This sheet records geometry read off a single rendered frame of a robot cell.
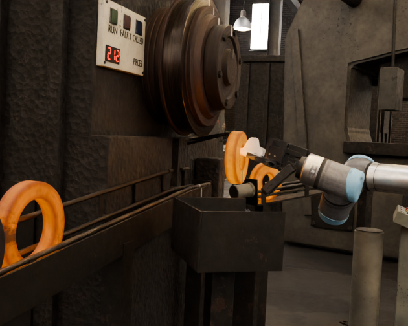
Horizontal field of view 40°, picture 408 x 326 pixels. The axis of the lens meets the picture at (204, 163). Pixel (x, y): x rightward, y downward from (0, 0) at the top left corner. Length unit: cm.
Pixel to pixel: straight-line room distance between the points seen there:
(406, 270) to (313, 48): 255
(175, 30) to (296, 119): 294
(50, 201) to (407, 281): 171
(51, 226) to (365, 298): 159
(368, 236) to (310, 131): 226
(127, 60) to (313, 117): 305
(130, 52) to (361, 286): 138
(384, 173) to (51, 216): 97
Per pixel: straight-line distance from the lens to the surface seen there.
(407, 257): 250
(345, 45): 456
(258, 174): 227
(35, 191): 112
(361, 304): 250
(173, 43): 175
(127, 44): 169
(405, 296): 253
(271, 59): 611
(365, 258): 245
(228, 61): 186
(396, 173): 170
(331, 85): 456
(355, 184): 158
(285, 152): 163
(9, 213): 107
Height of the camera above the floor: 89
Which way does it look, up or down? 3 degrees down
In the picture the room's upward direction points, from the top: 3 degrees clockwise
